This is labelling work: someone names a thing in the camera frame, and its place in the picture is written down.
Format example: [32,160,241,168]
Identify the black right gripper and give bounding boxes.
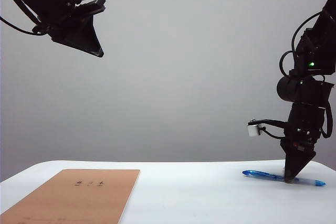
[279,102,327,184]

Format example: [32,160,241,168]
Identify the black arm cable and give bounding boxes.
[279,13,321,78]
[0,15,45,37]

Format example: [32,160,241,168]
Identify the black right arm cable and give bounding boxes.
[279,13,321,78]

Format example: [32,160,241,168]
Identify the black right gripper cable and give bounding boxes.
[320,100,332,139]

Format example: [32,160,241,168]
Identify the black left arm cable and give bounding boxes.
[0,15,45,37]

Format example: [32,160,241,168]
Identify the blue translucent pen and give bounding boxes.
[241,169,327,187]

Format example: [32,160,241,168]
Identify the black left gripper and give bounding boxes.
[33,0,107,58]

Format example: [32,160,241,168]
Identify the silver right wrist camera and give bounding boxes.
[247,118,261,138]

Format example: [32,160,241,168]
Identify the brown kraft notebook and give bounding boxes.
[0,168,141,224]

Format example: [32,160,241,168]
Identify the black right camera bracket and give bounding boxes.
[258,119,289,138]

